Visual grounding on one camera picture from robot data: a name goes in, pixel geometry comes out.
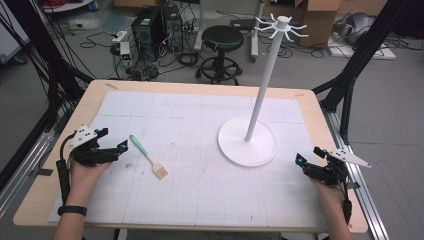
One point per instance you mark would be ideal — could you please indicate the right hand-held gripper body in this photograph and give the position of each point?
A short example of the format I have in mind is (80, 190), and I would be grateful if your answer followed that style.
(333, 166)

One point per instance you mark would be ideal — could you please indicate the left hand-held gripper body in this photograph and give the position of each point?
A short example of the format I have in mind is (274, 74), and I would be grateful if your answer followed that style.
(87, 151)

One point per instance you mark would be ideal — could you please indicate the white hook stand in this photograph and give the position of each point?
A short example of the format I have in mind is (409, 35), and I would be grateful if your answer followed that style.
(263, 100)

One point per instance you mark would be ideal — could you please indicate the person's right hand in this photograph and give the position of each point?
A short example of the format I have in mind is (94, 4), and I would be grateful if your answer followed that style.
(328, 193)

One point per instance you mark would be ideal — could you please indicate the person's left hand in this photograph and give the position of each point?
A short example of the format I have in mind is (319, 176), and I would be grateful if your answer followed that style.
(87, 180)

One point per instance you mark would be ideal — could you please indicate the black wristband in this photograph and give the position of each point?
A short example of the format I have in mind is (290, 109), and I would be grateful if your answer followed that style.
(72, 210)

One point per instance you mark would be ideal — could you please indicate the white grid mat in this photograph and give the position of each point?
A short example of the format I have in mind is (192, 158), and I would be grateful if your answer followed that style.
(186, 156)

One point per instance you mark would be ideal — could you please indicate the wooden table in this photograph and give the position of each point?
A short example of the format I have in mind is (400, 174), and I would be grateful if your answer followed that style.
(30, 206)

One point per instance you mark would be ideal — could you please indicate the white power strip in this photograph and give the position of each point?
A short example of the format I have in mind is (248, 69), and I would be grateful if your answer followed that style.
(120, 36)

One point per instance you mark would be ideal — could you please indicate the black computer tower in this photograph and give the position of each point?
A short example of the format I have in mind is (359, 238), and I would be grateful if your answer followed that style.
(146, 31)
(173, 28)

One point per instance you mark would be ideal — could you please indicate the black round stool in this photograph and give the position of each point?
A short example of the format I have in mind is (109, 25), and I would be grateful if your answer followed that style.
(222, 53)

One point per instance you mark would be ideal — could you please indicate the cardboard box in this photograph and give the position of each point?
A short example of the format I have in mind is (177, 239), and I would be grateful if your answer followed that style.
(316, 16)

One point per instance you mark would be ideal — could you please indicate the grey metal stand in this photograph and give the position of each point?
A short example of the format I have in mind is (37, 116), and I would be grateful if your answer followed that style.
(256, 30)

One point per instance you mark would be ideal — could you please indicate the aluminium rail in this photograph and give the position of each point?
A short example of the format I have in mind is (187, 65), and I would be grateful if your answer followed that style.
(20, 173)
(363, 186)

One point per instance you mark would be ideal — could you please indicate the black frame strut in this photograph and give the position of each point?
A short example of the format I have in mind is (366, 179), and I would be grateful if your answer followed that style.
(50, 56)
(356, 60)

